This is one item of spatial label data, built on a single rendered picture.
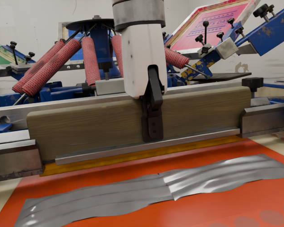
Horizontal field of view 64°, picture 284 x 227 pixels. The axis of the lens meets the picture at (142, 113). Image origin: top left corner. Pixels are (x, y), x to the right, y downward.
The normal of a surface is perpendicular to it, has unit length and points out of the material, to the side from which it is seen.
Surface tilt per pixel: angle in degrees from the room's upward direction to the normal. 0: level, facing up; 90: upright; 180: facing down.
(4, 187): 0
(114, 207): 43
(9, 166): 90
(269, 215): 0
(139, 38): 82
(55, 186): 0
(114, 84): 90
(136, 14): 91
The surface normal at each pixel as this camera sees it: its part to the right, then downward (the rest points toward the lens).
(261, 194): -0.08, -0.97
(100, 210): 0.04, -0.61
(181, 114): 0.23, 0.20
